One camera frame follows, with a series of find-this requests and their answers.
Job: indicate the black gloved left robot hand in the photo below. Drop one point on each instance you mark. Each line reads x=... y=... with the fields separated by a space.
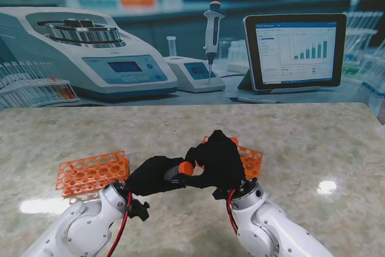
x=150 y=178

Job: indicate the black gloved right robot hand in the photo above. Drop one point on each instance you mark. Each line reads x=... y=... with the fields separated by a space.
x=219 y=160

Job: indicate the clear plastic test tube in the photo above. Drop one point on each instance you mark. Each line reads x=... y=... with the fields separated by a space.
x=171 y=173

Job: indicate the orange round tube cap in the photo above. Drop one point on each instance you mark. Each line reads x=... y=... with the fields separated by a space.
x=234 y=140
x=186 y=168

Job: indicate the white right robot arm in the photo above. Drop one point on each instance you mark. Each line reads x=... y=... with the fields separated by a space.
x=270 y=227

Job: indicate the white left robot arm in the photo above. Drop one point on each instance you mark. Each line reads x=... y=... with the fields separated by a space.
x=84 y=227

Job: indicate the orange test tube rack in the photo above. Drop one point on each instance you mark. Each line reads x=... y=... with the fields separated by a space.
x=87 y=169
x=251 y=160

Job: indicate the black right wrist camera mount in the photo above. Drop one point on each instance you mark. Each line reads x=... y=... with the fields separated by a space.
x=221 y=193

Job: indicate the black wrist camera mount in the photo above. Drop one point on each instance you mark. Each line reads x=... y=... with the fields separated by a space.
x=221 y=193
x=139 y=210

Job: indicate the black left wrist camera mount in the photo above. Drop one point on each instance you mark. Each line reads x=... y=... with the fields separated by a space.
x=139 y=210

